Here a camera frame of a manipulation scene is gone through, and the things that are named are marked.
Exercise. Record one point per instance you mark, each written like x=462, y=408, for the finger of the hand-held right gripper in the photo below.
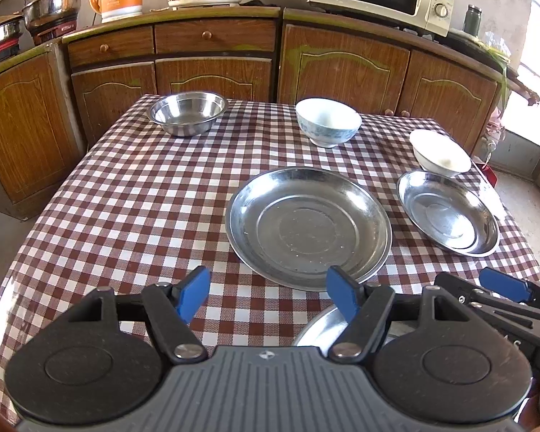
x=459, y=289
x=504, y=284

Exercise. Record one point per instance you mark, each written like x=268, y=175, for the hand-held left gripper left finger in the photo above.
x=193, y=294

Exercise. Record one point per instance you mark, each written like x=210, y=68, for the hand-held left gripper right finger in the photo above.
x=344, y=294

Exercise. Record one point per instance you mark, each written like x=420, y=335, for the small steel plate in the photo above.
x=321, y=328
x=445, y=216

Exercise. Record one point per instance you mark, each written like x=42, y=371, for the large steel plate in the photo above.
x=306, y=229

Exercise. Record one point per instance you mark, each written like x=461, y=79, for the plain white shallow bowl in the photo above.
x=436, y=153

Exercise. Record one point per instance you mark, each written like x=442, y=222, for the blue patterned white bowl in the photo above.
x=328, y=132

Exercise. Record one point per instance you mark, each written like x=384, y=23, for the steel bowl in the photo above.
x=184, y=108

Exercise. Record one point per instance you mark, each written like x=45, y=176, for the brown checkered tablecloth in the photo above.
x=162, y=189

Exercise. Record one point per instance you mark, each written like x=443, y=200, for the red bag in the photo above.
x=488, y=173

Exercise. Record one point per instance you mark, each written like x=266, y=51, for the pink cloth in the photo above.
x=495, y=123

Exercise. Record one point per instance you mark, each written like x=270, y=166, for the wooden cabinet door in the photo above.
x=450, y=99
x=342, y=76
x=112, y=99
x=27, y=144
x=216, y=76

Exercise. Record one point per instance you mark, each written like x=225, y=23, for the wooden two-door cabinet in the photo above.
x=342, y=72

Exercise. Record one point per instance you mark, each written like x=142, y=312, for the green onion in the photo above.
x=497, y=54

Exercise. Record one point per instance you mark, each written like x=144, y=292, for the wooden single-door cabinet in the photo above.
x=27, y=130

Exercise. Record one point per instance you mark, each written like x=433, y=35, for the black flat cooktop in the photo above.
x=468, y=45

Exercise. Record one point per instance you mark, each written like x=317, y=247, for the clear plastic bag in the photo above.
x=495, y=40

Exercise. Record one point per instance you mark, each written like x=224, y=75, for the narrow wooden drawer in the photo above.
x=117, y=47

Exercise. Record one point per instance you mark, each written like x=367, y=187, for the wide wooden drawer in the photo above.
x=234, y=36

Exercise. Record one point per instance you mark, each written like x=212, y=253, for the green thermos bottle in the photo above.
x=472, y=20

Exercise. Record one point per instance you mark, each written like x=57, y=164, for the red induction cooker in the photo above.
x=54, y=33
x=0, y=56

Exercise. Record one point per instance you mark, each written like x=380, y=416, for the small black cloth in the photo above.
x=258, y=3

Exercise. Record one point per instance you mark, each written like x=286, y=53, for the steel pot with lid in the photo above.
x=54, y=6

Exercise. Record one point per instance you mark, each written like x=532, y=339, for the steel pan with brown lid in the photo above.
x=0, y=31

